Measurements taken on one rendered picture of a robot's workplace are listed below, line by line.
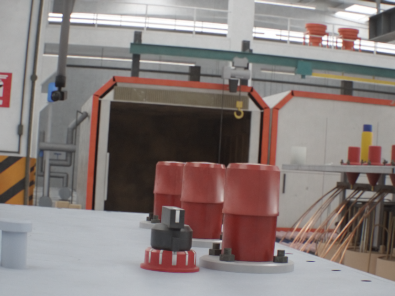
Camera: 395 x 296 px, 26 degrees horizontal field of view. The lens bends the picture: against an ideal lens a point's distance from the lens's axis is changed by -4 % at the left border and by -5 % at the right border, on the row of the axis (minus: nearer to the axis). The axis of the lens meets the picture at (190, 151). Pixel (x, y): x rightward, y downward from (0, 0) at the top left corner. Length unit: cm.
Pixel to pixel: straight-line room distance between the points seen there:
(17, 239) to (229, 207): 29
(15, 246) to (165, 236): 19
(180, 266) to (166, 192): 71
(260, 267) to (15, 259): 31
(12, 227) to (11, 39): 1084
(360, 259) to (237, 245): 291
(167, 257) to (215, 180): 40
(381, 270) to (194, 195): 232
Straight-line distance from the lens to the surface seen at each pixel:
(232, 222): 111
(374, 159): 380
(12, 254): 97
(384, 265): 366
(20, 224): 96
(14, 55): 1174
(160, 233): 105
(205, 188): 142
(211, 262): 110
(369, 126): 482
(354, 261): 402
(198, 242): 140
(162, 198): 175
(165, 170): 175
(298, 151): 467
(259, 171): 110
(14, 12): 1183
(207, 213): 142
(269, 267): 108
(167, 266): 104
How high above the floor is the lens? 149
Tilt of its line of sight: 1 degrees up
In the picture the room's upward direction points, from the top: 4 degrees clockwise
